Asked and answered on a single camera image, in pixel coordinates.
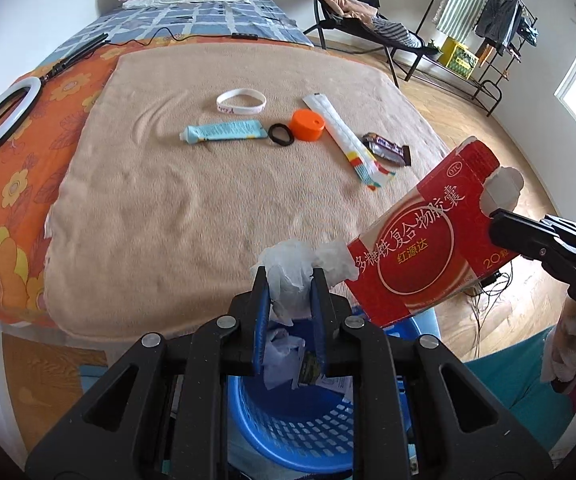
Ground black cable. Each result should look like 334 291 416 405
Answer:
103 26 241 48

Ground red medicine box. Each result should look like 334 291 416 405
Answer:
345 136 524 328

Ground person's right forearm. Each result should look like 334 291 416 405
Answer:
540 302 576 431

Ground small dark packet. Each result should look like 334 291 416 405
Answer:
298 350 326 386

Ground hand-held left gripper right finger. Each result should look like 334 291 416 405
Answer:
312 267 553 480

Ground green striped towel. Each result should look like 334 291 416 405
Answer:
432 0 497 41

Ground dark chocolate bar wrapper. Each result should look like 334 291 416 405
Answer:
362 132 413 167

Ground floor cables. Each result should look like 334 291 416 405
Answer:
462 270 513 356

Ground blue plastic basket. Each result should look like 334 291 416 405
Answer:
225 307 438 476

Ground dark jacket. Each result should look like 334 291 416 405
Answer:
474 0 526 56

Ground striped garment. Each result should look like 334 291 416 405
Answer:
368 16 423 51

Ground orange plastic cap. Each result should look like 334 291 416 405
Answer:
289 109 327 142

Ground black hair tie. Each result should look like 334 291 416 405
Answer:
268 123 295 148

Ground teal ointment tube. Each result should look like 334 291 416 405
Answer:
180 120 267 145

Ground beige blanket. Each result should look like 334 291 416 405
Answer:
43 49 456 348

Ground black clothes rack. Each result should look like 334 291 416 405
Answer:
405 0 541 117

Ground orange floral bed sheet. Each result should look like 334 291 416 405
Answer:
0 35 319 328

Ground white wristband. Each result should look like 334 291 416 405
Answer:
216 88 267 115

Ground teal hanging garment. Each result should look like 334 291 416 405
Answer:
520 15 541 48

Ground teal mat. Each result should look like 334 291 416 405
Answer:
462 325 576 456

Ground blue checked bed sheet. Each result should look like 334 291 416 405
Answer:
33 0 316 68

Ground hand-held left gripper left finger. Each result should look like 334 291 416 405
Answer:
25 266 271 480

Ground white ring light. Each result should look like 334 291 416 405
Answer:
0 76 45 163

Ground yellow crate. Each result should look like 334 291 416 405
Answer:
438 36 479 80

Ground pink beige clothes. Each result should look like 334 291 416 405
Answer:
320 0 381 21

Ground white tissue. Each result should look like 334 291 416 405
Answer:
250 239 361 326

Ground crumpled white paper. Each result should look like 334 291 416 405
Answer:
263 327 309 391

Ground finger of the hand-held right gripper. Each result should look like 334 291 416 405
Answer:
488 209 568 263

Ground long white printed wrapper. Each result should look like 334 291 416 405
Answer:
302 92 397 192

